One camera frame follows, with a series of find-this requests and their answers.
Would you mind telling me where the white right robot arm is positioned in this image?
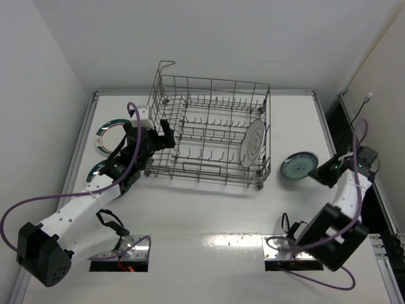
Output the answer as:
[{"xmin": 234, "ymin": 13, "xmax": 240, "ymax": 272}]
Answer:
[{"xmin": 280, "ymin": 146, "xmax": 378, "ymax": 271}]

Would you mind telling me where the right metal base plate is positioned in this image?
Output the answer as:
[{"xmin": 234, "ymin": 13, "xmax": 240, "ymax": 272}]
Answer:
[{"xmin": 261, "ymin": 234, "xmax": 316, "ymax": 262}]

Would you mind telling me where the blue floral green plate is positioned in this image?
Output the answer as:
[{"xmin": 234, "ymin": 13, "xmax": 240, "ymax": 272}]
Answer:
[{"xmin": 280, "ymin": 151, "xmax": 318, "ymax": 181}]

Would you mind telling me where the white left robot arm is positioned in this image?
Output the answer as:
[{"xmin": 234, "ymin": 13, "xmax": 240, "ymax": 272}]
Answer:
[{"xmin": 16, "ymin": 120, "xmax": 175, "ymax": 288}]

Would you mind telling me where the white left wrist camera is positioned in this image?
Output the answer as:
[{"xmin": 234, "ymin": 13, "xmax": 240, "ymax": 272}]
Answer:
[{"xmin": 137, "ymin": 105, "xmax": 154, "ymax": 130}]

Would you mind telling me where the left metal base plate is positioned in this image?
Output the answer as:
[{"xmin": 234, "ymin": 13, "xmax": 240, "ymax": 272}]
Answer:
[{"xmin": 89, "ymin": 235, "xmax": 151, "ymax": 262}]

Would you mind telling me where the grey wire dish rack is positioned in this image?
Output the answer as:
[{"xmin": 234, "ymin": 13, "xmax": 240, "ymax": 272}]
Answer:
[{"xmin": 145, "ymin": 60, "xmax": 271, "ymax": 190}]

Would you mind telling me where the white plate green red rim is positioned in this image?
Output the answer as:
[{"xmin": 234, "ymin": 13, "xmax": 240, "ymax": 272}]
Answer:
[{"xmin": 94, "ymin": 118, "xmax": 130, "ymax": 155}]

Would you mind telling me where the black usb cable on wall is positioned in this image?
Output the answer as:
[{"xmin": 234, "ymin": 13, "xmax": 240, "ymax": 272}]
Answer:
[{"xmin": 338, "ymin": 92, "xmax": 374, "ymax": 153}]

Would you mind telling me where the metal base plate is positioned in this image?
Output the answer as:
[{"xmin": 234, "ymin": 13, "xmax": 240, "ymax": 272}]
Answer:
[
  {"xmin": 261, "ymin": 234, "xmax": 316, "ymax": 262},
  {"xmin": 89, "ymin": 235, "xmax": 151, "ymax": 262}
]

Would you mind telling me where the black cable at left base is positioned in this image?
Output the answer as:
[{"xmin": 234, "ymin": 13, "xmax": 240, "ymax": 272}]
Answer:
[{"xmin": 95, "ymin": 208, "xmax": 130, "ymax": 237}]

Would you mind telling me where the white plate teal rim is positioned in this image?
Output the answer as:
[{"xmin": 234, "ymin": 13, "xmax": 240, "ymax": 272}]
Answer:
[
  {"xmin": 85, "ymin": 160, "xmax": 140, "ymax": 200},
  {"xmin": 240, "ymin": 119, "xmax": 265, "ymax": 168}
]

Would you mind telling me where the black cable at right base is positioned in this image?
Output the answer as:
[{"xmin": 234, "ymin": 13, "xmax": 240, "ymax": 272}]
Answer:
[{"xmin": 280, "ymin": 213, "xmax": 306, "ymax": 238}]

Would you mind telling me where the black cable at base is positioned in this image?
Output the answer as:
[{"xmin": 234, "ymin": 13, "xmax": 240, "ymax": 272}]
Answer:
[
  {"xmin": 280, "ymin": 213, "xmax": 306, "ymax": 238},
  {"xmin": 95, "ymin": 208, "xmax": 130, "ymax": 237}
]

